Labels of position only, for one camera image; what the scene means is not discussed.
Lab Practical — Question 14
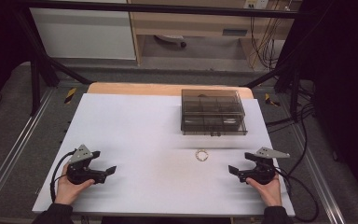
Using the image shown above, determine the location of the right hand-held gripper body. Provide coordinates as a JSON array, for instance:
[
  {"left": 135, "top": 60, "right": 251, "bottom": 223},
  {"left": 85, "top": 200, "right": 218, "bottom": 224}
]
[{"left": 238, "top": 147, "right": 291, "bottom": 186}]

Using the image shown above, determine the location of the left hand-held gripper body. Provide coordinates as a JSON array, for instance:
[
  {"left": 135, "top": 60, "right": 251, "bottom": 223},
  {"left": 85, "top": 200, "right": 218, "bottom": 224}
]
[{"left": 66, "top": 144, "right": 107, "bottom": 186}]

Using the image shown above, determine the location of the smoky clear drawer box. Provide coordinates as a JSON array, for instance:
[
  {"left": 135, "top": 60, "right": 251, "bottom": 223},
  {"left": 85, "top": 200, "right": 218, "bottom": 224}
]
[{"left": 180, "top": 89, "right": 249, "bottom": 137}]

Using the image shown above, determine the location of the person's right hand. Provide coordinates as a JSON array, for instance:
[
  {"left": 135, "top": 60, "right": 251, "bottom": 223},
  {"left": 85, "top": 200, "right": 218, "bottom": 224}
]
[{"left": 245, "top": 174, "right": 283, "bottom": 208}]

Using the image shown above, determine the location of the person's left hand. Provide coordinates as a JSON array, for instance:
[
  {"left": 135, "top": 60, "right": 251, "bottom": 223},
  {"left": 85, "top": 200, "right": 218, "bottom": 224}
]
[{"left": 54, "top": 163, "right": 96, "bottom": 206}]

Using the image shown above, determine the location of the white table sheet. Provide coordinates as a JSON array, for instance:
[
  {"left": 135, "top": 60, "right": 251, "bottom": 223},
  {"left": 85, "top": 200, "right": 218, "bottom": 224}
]
[{"left": 32, "top": 92, "right": 296, "bottom": 217}]

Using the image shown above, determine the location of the white cabinet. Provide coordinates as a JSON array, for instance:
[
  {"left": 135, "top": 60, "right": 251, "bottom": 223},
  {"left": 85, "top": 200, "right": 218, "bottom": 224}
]
[{"left": 29, "top": 0, "right": 137, "bottom": 61}]

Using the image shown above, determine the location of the office chair base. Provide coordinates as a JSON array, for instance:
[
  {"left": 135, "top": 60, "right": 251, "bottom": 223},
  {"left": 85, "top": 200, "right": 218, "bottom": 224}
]
[{"left": 153, "top": 34, "right": 187, "bottom": 49}]

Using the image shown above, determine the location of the wooden desk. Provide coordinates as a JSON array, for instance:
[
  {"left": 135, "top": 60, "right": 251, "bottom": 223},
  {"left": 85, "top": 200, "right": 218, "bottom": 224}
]
[{"left": 126, "top": 0, "right": 302, "bottom": 67}]

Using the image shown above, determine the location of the white power strip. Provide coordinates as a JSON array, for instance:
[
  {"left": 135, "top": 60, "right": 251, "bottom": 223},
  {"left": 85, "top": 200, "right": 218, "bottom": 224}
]
[{"left": 243, "top": 0, "right": 270, "bottom": 10}]

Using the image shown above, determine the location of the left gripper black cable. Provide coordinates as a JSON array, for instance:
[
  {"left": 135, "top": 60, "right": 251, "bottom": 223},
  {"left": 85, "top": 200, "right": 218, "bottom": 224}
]
[{"left": 49, "top": 150, "right": 76, "bottom": 203}]

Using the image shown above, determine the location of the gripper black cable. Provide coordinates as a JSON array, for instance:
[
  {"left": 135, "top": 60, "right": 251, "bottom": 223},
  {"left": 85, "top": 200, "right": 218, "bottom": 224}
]
[
  {"left": 274, "top": 167, "right": 320, "bottom": 223},
  {"left": 49, "top": 150, "right": 76, "bottom": 203}
]

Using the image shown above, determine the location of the aluminium rail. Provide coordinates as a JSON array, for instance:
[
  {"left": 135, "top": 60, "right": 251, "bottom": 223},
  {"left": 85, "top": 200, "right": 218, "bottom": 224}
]
[
  {"left": 0, "top": 88, "right": 56, "bottom": 213},
  {"left": 292, "top": 123, "right": 347, "bottom": 224}
]

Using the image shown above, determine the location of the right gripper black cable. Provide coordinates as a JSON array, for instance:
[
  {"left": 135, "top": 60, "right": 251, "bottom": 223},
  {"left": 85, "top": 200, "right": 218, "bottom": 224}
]
[{"left": 274, "top": 167, "right": 320, "bottom": 223}]

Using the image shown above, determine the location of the bundle of hanging cables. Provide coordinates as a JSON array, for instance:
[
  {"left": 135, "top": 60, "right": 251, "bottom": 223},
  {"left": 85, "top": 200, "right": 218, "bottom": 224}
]
[{"left": 249, "top": 8, "right": 285, "bottom": 71}]

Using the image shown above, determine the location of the black metal frame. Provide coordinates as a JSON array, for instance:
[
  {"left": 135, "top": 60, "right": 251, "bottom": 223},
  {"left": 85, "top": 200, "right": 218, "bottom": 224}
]
[{"left": 10, "top": 0, "right": 316, "bottom": 123}]

